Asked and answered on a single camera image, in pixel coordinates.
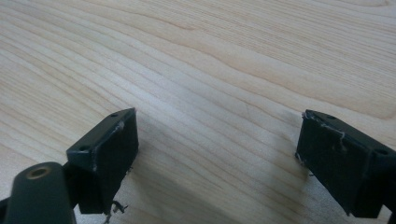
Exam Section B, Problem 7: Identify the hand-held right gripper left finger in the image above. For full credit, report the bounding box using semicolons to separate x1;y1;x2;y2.
65;107;140;216

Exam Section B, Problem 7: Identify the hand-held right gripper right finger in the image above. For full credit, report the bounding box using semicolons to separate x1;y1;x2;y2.
294;109;396;219

